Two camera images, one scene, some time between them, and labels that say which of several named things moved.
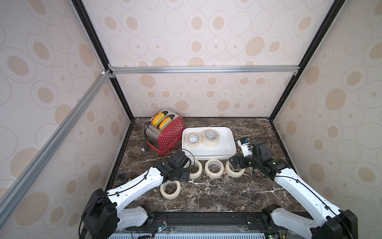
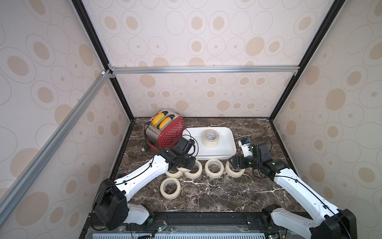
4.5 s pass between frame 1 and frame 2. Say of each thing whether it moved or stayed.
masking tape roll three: stayed
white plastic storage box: stayed
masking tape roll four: stayed
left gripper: moved
